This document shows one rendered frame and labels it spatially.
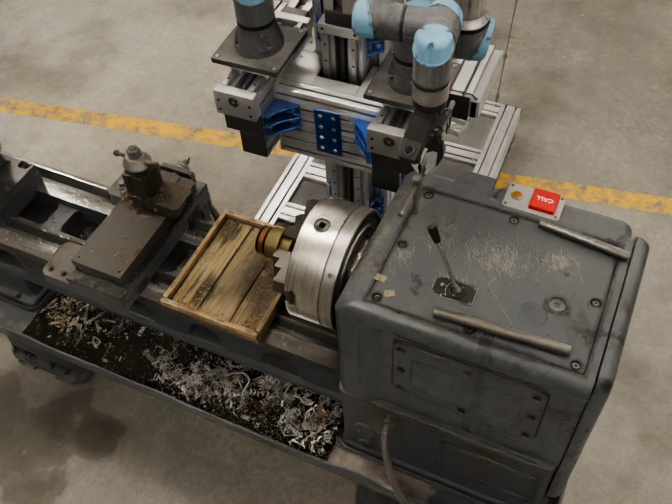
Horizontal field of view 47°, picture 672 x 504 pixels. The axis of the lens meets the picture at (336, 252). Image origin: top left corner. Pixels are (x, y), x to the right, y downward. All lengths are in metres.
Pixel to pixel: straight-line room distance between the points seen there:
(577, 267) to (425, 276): 0.33
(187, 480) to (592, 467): 1.41
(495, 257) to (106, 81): 3.04
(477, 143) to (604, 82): 0.99
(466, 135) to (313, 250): 1.85
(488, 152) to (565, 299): 1.81
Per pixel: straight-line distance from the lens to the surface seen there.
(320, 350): 2.04
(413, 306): 1.63
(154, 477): 2.92
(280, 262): 1.90
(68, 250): 2.35
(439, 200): 1.82
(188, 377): 2.39
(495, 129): 3.54
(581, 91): 4.17
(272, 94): 2.45
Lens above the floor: 2.60
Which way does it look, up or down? 52 degrees down
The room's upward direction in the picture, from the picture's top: 4 degrees counter-clockwise
